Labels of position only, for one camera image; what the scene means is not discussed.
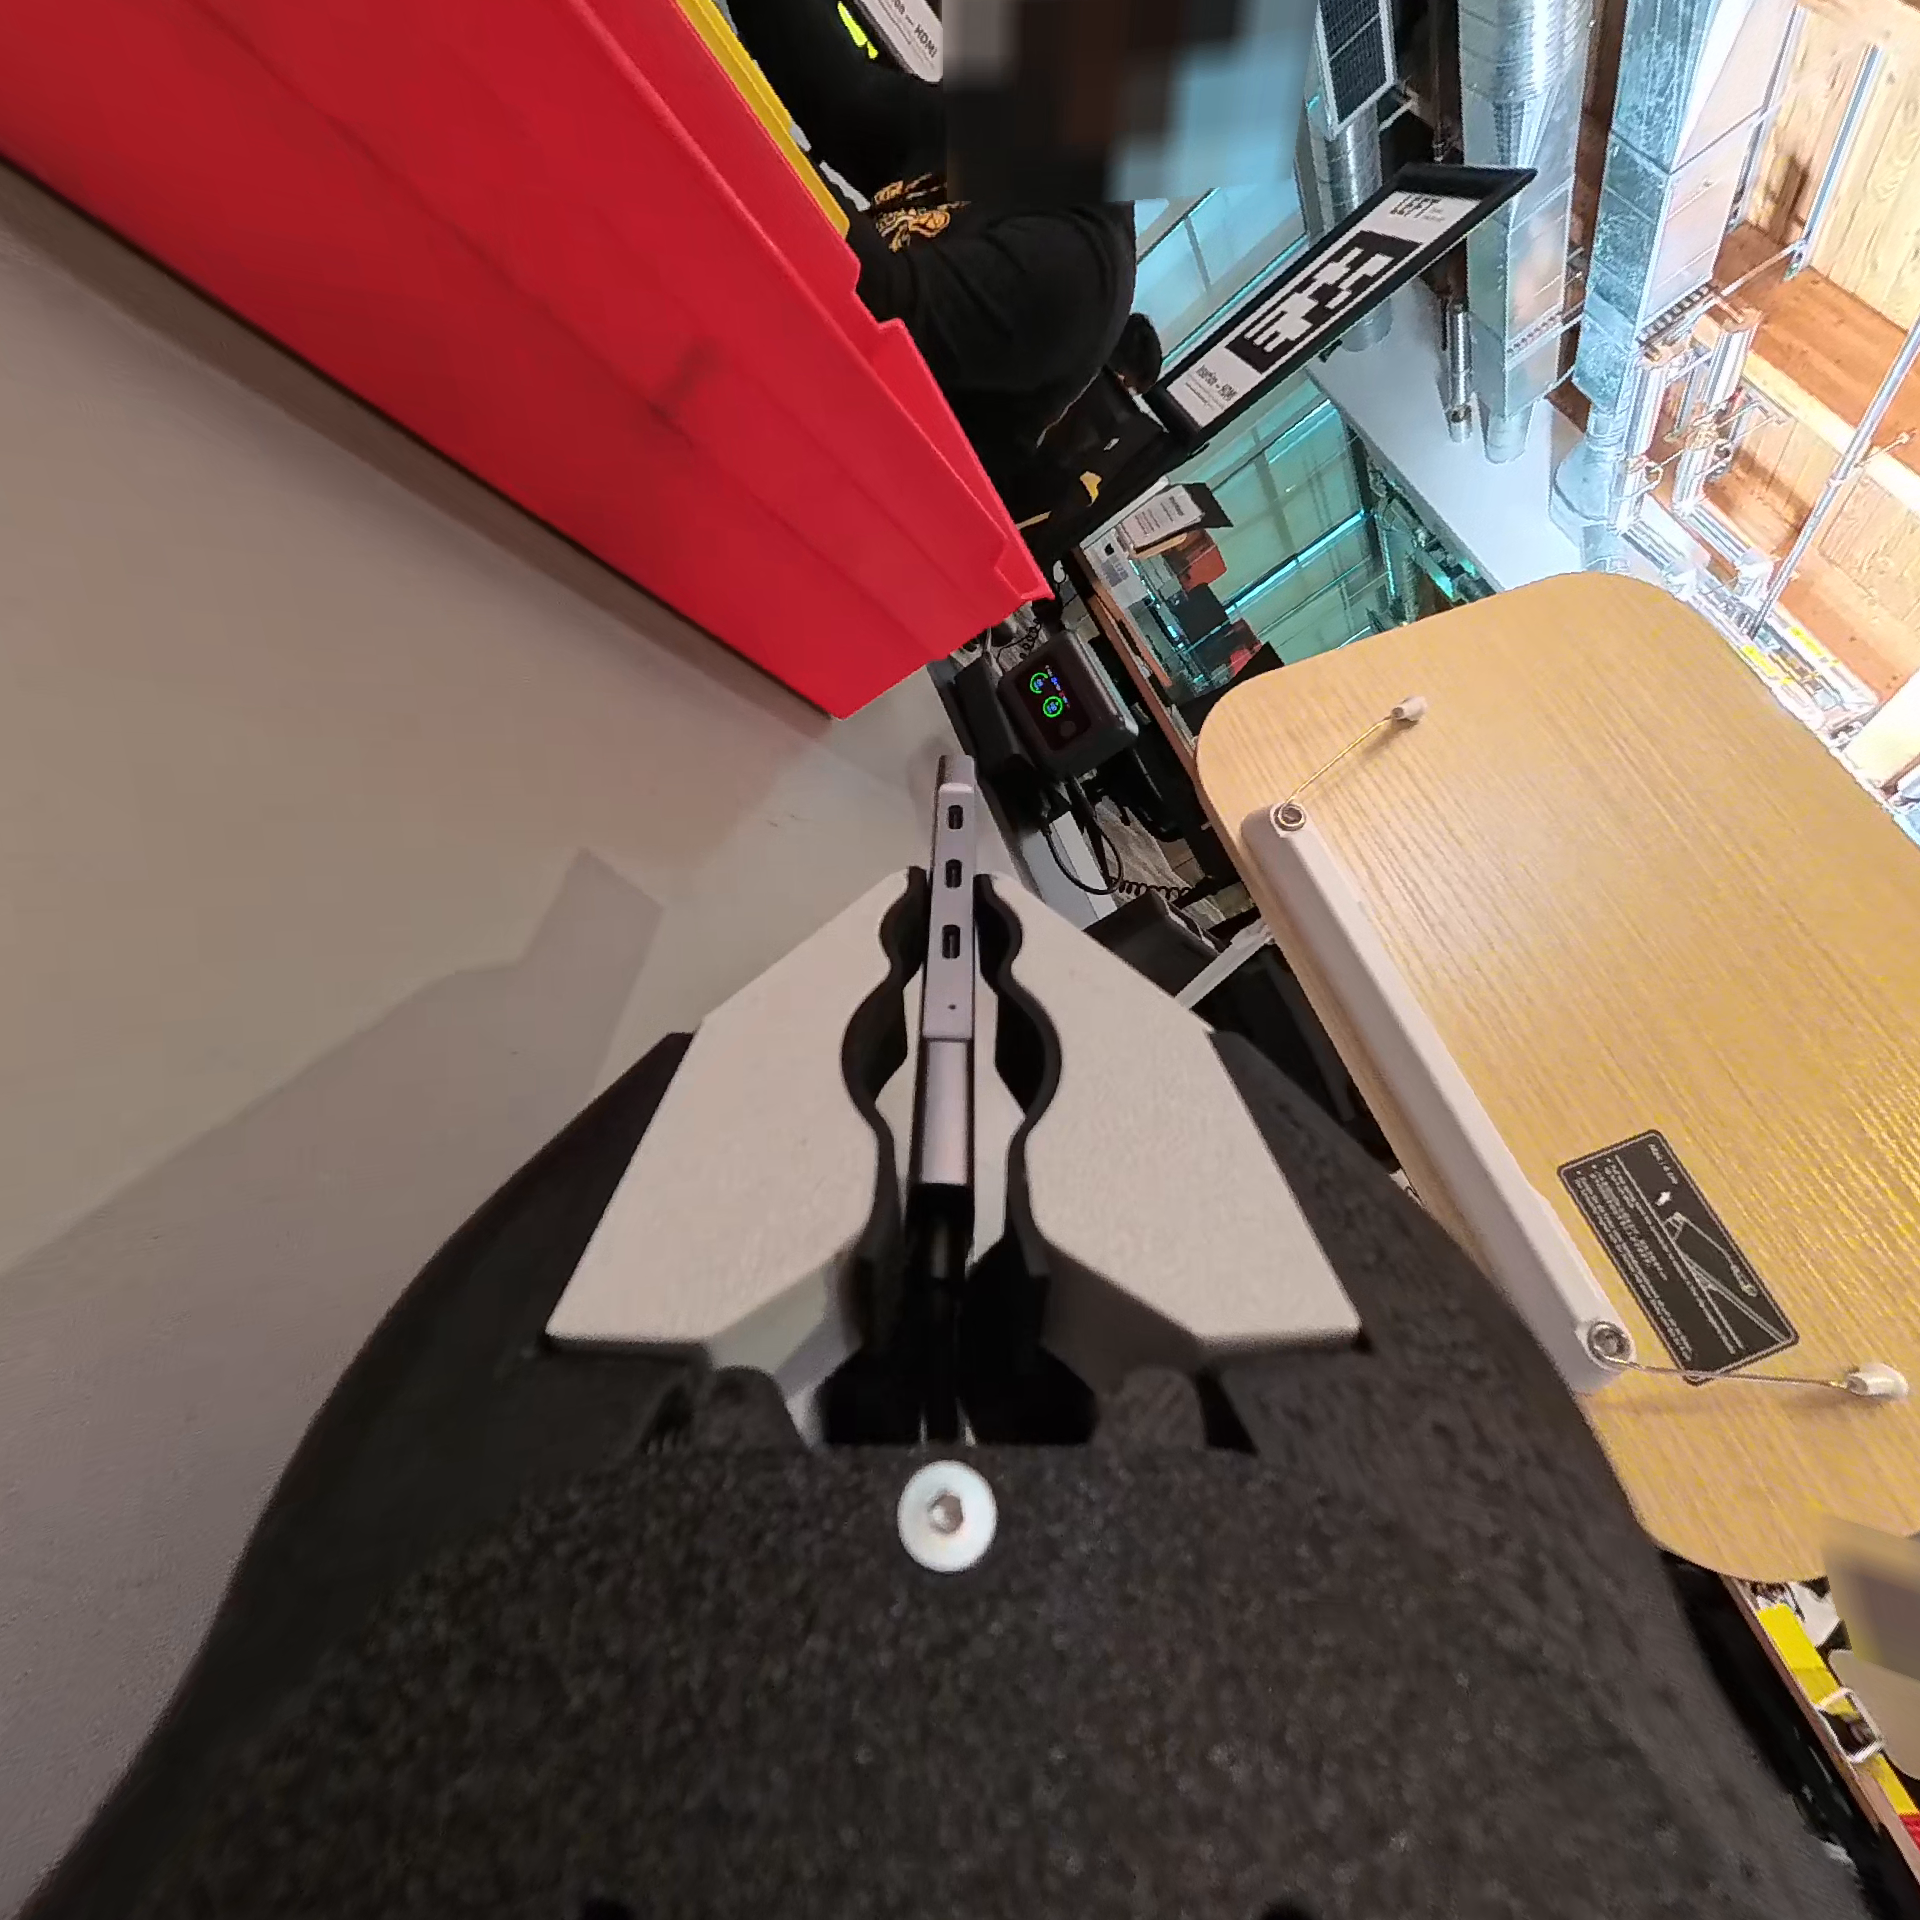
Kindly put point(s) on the framed marker poster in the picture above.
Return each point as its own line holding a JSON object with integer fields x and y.
{"x": 1319, "y": 299}

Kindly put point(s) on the foil insulated duct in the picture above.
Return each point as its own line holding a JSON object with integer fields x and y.
{"x": 1665, "y": 181}

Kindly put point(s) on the red plastic bin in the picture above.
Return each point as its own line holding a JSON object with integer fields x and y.
{"x": 452, "y": 225}

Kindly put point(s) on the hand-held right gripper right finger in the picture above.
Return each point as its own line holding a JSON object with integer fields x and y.
{"x": 1186, "y": 1171}

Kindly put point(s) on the black action camera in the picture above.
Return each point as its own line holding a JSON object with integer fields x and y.
{"x": 1060, "y": 704}

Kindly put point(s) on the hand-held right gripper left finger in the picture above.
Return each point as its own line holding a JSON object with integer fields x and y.
{"x": 722, "y": 1171}

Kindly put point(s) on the wooden board stand white base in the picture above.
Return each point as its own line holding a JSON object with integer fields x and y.
{"x": 1575, "y": 901}

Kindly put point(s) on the grey desk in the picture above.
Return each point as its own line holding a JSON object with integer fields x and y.
{"x": 301, "y": 749}

